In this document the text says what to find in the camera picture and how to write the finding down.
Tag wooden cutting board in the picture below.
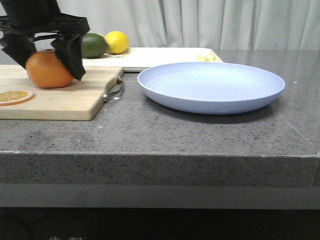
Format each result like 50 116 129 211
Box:
0 65 123 121

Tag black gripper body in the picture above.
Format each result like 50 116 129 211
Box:
0 0 90 42

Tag orange slice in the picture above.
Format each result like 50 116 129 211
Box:
0 90 34 106

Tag white curtain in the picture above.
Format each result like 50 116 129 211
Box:
0 0 320 52

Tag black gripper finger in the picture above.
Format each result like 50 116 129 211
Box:
51 34 86 81
0 33 37 69

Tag orange fruit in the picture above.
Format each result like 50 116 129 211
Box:
25 48 74 89

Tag light blue plate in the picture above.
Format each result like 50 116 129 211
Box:
137 62 286 115

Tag green lime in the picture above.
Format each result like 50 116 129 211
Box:
81 33 109 58

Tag white serving tray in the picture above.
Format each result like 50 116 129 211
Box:
82 47 222 72

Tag yellow lemon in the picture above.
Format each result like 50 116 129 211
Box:
104 31 129 54

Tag pale green slices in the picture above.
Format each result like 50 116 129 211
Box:
195 54 216 62

